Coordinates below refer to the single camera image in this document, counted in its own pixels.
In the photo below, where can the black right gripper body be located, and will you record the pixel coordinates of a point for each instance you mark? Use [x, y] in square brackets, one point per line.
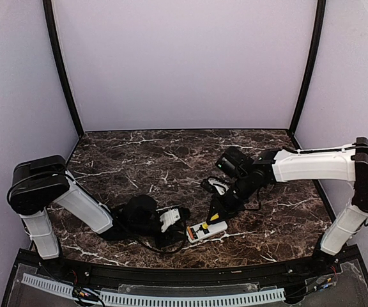
[222, 202]

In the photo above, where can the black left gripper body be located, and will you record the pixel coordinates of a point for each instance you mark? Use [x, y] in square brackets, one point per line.
[177, 227]

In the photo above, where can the yellow handled screwdriver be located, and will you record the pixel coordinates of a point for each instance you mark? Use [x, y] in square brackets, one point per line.
[214, 219]

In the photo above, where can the white remote control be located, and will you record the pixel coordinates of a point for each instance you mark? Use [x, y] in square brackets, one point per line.
[211, 231]

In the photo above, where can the orange AA battery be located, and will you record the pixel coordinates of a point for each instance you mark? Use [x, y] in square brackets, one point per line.
[192, 237]

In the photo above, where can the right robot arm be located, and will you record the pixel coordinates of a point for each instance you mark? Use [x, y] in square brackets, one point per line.
[345, 163]

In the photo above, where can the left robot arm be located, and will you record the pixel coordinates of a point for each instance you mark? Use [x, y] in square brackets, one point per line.
[39, 183]

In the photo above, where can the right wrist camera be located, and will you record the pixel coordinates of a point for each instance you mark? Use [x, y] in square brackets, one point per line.
[214, 185]

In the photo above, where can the black front table rail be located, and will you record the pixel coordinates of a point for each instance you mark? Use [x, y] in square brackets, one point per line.
[288, 274]

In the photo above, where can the white slotted cable duct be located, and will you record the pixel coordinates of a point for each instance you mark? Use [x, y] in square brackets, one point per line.
[109, 297]

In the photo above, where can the black frame post right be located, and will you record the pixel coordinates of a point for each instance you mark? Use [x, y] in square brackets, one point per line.
[310, 64]

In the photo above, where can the black frame post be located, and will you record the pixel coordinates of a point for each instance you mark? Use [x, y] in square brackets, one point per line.
[310, 64]
[60, 66]

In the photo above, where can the black frame post left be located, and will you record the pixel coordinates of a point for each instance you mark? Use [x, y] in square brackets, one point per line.
[60, 66]

